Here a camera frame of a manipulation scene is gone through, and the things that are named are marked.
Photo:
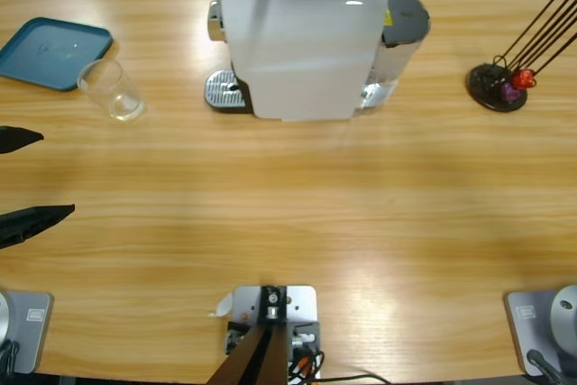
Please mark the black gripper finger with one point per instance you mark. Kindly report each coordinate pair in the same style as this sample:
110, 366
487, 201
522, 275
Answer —
18, 139
27, 222

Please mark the clear drinking glass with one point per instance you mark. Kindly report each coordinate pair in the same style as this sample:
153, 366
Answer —
122, 107

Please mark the white capsule coffee machine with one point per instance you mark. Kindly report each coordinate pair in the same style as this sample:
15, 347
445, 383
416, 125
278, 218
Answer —
306, 51

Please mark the purple coffee capsule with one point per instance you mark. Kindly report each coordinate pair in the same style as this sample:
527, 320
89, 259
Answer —
510, 93

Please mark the red coffee capsule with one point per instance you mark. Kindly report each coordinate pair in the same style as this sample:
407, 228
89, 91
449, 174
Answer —
523, 79

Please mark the teal plastic tray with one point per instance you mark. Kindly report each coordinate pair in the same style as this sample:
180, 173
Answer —
40, 51

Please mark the clear water tank dark lid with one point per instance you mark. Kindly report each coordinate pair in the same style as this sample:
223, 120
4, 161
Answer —
405, 15

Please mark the metal grille drip tray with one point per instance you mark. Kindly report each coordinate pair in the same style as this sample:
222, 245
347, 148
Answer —
221, 89

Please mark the white paper tape strip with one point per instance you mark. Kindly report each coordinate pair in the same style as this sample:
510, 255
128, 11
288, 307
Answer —
223, 306

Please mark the black capsule holder with rods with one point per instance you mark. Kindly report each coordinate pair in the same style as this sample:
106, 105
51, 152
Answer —
484, 83

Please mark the grey base plate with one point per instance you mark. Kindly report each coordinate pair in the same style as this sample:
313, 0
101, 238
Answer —
523, 326
33, 335

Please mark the dark camera mount post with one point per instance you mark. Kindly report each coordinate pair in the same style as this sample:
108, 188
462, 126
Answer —
257, 358

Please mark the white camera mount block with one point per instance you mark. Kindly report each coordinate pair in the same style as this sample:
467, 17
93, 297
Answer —
302, 304

